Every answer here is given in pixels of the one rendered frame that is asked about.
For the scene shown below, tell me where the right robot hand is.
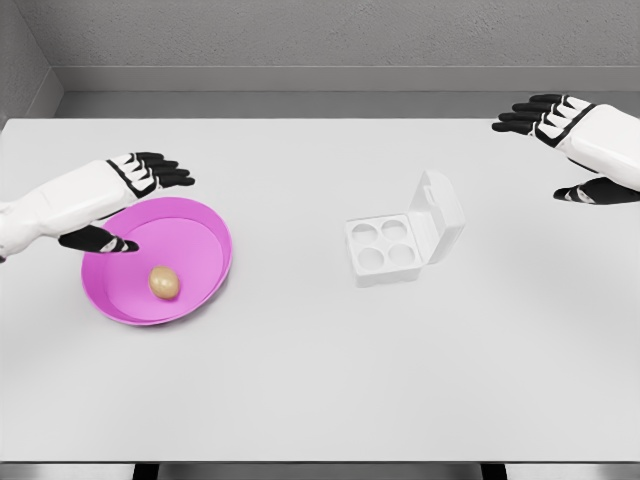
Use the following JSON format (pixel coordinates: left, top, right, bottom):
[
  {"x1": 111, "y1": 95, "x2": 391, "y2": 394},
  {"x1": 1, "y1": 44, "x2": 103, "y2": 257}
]
[{"x1": 491, "y1": 93, "x2": 640, "y2": 206}]

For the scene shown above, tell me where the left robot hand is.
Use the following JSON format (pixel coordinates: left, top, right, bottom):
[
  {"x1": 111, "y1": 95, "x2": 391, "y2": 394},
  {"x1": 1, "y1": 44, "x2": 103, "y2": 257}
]
[{"x1": 27, "y1": 151, "x2": 196, "y2": 255}]

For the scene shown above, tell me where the tan egg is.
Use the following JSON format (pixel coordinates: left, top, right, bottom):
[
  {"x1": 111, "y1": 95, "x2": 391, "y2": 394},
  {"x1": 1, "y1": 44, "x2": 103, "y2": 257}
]
[{"x1": 148, "y1": 265, "x2": 180, "y2": 301}]

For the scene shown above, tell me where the white egg box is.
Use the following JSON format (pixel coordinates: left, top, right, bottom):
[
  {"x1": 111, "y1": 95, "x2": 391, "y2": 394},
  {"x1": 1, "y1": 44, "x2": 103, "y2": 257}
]
[{"x1": 344, "y1": 169, "x2": 467, "y2": 289}]

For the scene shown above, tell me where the pink round plate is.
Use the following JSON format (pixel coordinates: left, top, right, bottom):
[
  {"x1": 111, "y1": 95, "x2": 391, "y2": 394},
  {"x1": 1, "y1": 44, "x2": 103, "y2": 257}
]
[{"x1": 81, "y1": 196, "x2": 234, "y2": 329}]

